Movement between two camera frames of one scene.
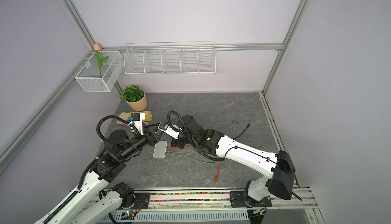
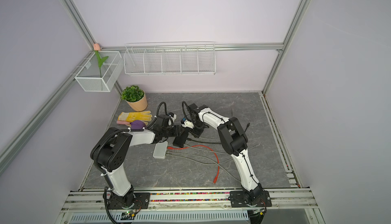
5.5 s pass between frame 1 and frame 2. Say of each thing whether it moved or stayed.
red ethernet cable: stayed
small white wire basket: stayed
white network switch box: stayed
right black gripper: moved
